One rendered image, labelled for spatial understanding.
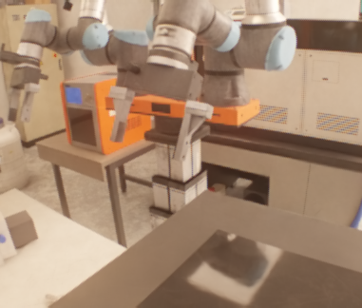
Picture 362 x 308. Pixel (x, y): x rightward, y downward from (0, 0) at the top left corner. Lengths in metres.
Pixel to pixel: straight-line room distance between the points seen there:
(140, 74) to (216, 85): 0.36
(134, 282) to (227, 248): 0.08
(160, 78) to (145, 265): 0.37
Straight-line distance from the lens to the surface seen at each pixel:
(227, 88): 0.89
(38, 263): 0.79
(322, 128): 1.80
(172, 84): 0.54
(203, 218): 0.31
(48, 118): 4.79
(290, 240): 0.29
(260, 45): 0.81
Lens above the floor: 1.37
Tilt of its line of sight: 22 degrees down
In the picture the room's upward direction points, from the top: 3 degrees counter-clockwise
